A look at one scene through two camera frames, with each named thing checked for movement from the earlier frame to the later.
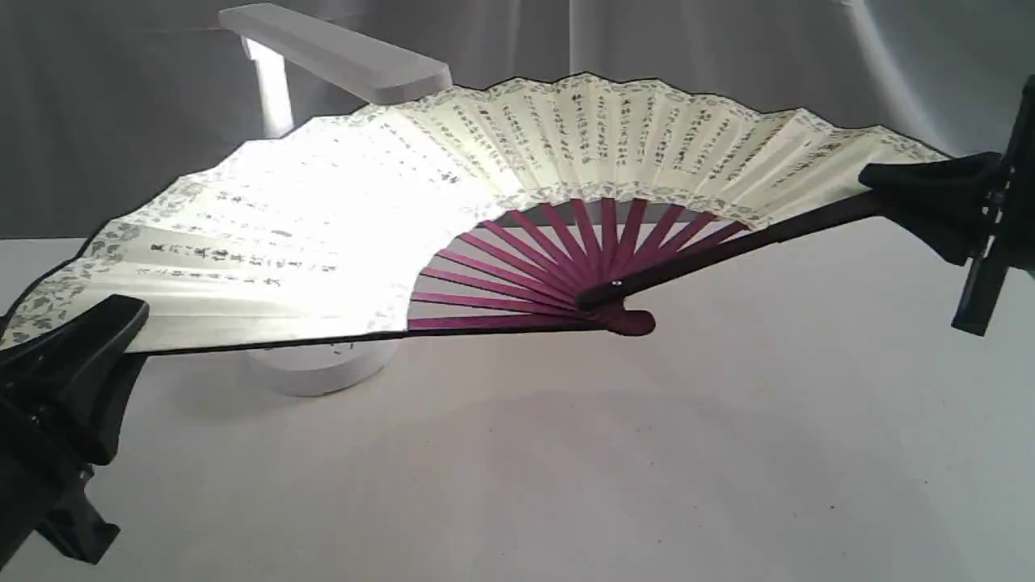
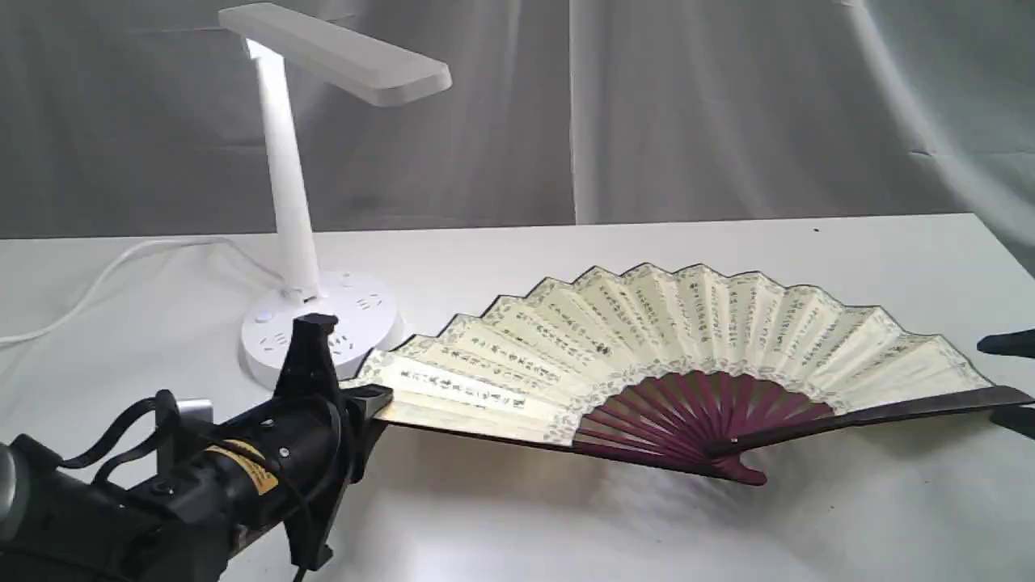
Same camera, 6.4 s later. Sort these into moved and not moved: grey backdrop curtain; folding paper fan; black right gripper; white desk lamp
Moved: black right gripper; folding paper fan
Not moved: white desk lamp; grey backdrop curtain
